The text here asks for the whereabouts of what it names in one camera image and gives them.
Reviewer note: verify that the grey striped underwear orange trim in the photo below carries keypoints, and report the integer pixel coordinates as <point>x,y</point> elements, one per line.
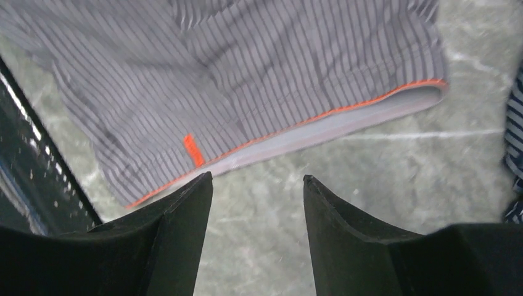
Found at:
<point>167,89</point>

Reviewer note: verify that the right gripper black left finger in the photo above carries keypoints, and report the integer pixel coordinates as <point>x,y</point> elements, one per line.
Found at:
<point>155,250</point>

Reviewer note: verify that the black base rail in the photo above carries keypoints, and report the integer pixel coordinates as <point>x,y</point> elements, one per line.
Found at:
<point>39,193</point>

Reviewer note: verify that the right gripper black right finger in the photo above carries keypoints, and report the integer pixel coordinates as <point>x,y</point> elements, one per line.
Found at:
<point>354,253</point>

